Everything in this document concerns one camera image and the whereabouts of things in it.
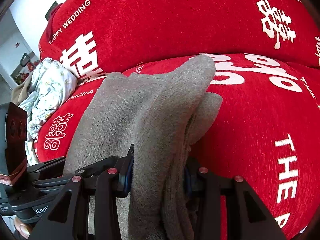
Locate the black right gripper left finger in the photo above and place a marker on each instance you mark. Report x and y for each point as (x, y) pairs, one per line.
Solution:
(86, 207)

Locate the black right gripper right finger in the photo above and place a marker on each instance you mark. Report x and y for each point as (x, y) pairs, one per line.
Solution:
(226, 208)

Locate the grey knitted garment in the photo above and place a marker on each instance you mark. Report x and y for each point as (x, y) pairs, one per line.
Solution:
(160, 116)

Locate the person's left hand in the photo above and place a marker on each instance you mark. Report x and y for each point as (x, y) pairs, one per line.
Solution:
(24, 229)

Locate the white floral blanket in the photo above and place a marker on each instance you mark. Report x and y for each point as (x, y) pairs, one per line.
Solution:
(50, 86)

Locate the black framed wall object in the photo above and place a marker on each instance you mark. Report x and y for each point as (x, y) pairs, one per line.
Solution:
(25, 60)

